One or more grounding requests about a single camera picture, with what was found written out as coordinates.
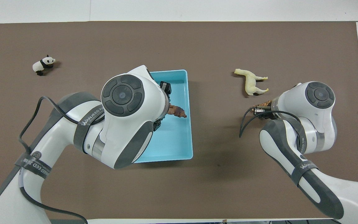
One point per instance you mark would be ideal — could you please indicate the black and white panda toy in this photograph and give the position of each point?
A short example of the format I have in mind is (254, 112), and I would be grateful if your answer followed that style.
(40, 65)

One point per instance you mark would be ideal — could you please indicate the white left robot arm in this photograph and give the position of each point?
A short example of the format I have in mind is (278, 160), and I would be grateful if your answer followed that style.
(120, 124)

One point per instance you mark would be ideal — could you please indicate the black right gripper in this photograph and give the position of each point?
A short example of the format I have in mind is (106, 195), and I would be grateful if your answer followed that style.
(270, 112)

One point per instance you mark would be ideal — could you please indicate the cream horse toy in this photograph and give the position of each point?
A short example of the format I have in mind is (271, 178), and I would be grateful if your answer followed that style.
(251, 81)

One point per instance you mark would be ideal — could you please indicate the light blue storage box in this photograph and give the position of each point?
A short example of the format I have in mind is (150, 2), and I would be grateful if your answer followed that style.
(176, 140)

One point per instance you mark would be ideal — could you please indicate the orange striped tiger toy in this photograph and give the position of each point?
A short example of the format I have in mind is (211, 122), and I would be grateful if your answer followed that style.
(263, 104)

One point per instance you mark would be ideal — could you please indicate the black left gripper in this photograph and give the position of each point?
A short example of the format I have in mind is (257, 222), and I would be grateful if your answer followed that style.
(166, 88)

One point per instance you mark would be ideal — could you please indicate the brown lion toy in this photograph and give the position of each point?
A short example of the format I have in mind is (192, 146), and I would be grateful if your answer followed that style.
(177, 111)

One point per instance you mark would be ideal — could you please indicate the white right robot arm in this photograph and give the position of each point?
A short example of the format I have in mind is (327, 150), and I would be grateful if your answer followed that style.
(315, 124)

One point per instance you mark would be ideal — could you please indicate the brown table mat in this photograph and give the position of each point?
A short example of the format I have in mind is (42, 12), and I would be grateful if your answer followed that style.
(216, 40)

